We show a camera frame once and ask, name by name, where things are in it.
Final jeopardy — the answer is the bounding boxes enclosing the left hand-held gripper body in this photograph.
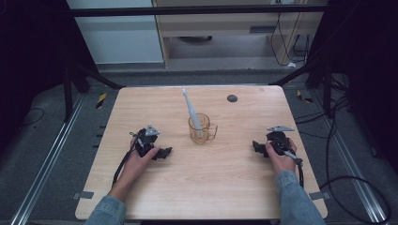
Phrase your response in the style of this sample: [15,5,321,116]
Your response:
[130,125,162,158]

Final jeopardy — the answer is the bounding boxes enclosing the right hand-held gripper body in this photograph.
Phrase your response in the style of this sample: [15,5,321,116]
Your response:
[266,125,296,158]

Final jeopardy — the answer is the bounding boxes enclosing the amber transparent cup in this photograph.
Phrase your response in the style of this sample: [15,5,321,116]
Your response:
[188,112,219,145]

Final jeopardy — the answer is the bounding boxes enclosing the white electric toothbrush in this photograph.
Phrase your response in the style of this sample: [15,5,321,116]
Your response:
[181,88,204,132]

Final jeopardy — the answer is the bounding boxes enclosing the person's right hand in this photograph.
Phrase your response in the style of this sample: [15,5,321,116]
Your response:
[264,138,299,174]

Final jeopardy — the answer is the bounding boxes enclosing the person's left hand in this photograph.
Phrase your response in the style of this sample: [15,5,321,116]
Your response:
[120,145,161,186]

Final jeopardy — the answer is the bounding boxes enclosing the yellow and black tape strip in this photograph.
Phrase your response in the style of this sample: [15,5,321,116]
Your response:
[95,92,108,110]
[296,89,314,104]

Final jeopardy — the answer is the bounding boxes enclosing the black metal stand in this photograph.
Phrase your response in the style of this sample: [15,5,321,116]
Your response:
[269,57,334,119]
[61,60,126,124]

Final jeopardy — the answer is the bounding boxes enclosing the white cabinet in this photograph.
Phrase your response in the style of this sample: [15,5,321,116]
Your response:
[66,0,165,66]

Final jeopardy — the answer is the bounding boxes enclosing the black curtain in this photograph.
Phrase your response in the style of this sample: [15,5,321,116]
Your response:
[308,0,398,173]
[0,0,98,158]

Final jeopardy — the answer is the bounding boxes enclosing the light wooden desk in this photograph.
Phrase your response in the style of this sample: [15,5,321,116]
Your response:
[151,0,329,68]

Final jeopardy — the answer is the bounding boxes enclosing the left hand-held gripper cable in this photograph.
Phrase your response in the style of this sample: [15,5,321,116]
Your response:
[112,132,140,188]

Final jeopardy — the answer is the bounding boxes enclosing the hand-held gripper cable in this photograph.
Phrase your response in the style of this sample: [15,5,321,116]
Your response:
[283,149,305,189]
[112,132,140,188]

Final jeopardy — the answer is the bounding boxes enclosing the right hand-held gripper cable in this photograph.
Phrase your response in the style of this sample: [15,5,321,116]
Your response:
[283,149,305,189]

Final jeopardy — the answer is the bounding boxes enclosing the grey table bracket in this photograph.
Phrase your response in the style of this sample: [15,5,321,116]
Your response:
[72,190,95,201]
[309,190,331,202]

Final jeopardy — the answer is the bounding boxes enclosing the black floor cable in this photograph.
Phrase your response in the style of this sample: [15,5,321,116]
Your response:
[294,95,392,225]

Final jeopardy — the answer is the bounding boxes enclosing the aluminium floor rail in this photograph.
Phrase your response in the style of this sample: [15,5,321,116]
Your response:
[8,93,86,225]
[309,89,389,225]

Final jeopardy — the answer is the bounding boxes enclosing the black hanging cables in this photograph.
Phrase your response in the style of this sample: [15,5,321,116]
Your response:
[269,11,311,68]

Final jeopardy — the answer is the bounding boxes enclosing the black horizontal frame bar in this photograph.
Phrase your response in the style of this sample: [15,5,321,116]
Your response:
[68,4,329,18]

